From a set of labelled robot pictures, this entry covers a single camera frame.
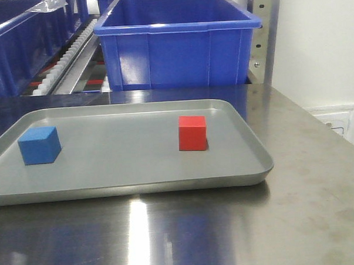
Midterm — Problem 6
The red foam cube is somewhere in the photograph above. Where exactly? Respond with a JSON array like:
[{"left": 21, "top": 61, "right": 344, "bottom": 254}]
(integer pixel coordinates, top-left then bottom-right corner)
[{"left": 178, "top": 115, "right": 207, "bottom": 151}]

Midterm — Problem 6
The blue foam cube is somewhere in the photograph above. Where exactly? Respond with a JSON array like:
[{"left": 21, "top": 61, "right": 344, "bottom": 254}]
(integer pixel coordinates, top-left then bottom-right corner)
[{"left": 18, "top": 126, "right": 62, "bottom": 165}]

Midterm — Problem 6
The silver metal tray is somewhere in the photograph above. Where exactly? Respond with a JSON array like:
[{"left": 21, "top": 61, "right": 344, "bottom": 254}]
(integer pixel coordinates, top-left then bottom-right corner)
[{"left": 0, "top": 99, "right": 274, "bottom": 206}]

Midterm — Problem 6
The large blue plastic bin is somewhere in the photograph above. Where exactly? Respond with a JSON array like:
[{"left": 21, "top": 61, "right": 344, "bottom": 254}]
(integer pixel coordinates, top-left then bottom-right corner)
[{"left": 94, "top": 0, "right": 262, "bottom": 91}]

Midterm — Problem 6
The blue bin behind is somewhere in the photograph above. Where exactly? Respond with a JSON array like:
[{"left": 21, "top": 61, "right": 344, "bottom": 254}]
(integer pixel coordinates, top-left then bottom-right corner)
[{"left": 96, "top": 0, "right": 114, "bottom": 15}]

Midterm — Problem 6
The blue bin at left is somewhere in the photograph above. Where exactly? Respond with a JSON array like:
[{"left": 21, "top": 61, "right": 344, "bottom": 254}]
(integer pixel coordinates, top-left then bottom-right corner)
[{"left": 0, "top": 0, "right": 89, "bottom": 98}]

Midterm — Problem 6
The clear plastic bag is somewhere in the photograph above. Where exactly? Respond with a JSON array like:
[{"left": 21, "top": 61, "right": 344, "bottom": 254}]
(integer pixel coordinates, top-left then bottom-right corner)
[{"left": 28, "top": 0, "right": 68, "bottom": 13}]

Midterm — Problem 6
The white roller conveyor rail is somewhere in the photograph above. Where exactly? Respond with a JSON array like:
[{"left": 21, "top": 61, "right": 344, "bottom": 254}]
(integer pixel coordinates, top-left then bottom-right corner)
[{"left": 31, "top": 18, "right": 99, "bottom": 96}]

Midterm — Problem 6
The metal shelf upright post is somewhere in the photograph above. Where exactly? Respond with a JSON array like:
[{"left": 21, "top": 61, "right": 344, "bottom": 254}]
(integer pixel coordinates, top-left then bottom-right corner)
[{"left": 247, "top": 0, "right": 280, "bottom": 84}]

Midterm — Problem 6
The white wall socket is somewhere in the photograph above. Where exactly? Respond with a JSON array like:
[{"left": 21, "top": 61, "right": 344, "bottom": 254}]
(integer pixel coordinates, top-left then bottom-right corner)
[{"left": 304, "top": 103, "right": 354, "bottom": 142}]

